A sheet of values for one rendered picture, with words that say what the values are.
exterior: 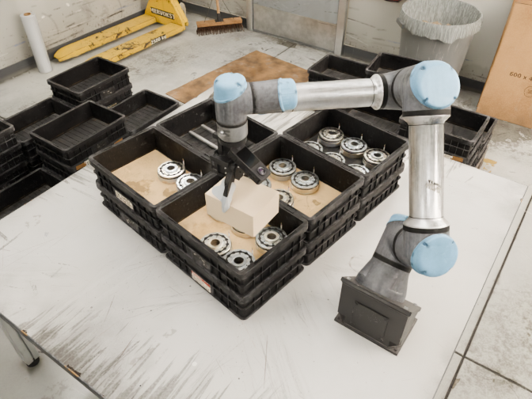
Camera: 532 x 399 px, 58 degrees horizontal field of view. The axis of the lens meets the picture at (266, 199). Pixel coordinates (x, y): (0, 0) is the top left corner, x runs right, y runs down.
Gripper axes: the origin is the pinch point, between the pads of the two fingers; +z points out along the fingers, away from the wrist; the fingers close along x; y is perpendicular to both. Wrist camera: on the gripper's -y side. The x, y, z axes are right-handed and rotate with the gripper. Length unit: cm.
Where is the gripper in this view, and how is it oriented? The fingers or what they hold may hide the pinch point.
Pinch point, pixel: (242, 199)
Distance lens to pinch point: 132.4
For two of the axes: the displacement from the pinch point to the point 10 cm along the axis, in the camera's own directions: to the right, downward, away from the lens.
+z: 0.0, 7.5, 6.6
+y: -8.2, -3.7, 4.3
